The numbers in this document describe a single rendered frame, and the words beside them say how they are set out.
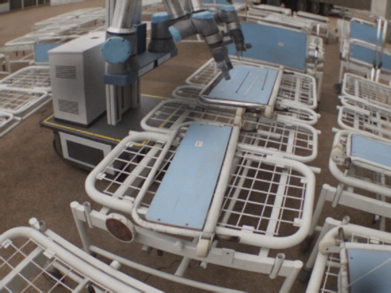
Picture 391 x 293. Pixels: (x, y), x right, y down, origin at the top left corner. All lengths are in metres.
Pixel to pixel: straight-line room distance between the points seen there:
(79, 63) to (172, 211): 1.16
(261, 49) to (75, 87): 1.55
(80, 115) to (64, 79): 0.27
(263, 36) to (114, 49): 1.54
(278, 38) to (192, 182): 1.78
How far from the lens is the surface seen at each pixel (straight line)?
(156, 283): 1.56
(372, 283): 1.00
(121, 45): 1.54
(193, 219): 1.10
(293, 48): 2.78
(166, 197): 1.19
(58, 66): 2.13
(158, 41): 2.16
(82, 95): 2.05
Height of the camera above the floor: 1.28
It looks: 31 degrees down
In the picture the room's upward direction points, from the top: 2 degrees clockwise
